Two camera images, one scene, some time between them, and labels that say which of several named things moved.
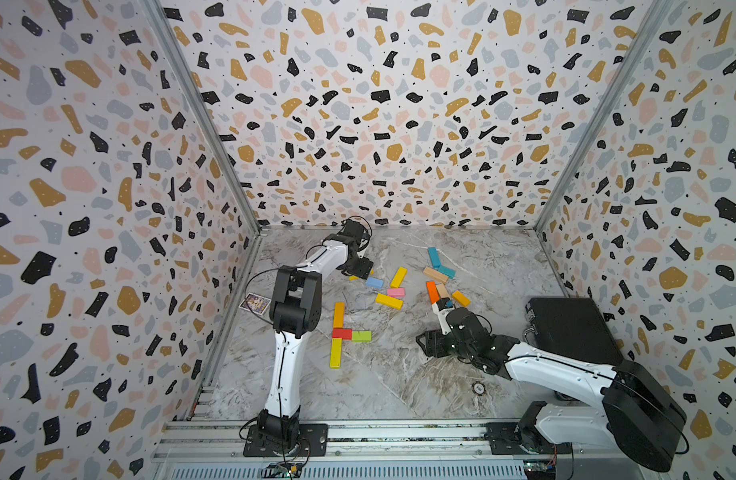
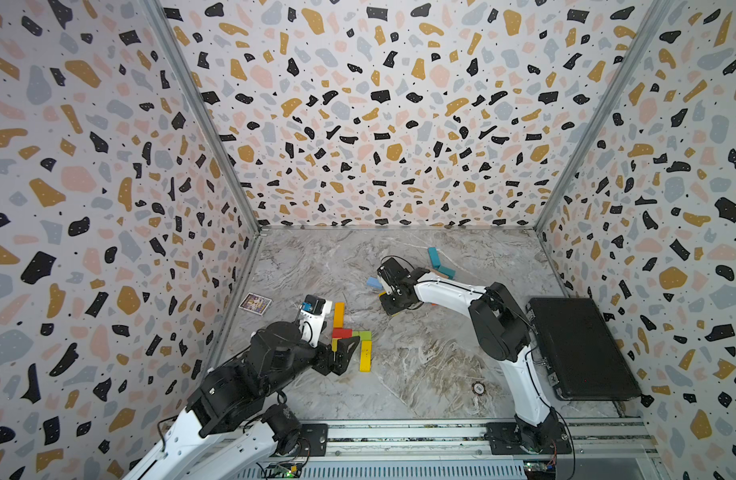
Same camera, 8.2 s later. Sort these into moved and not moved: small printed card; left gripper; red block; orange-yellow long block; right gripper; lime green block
Moved: left gripper; right gripper
Not moved: lime green block; red block; orange-yellow long block; small printed card
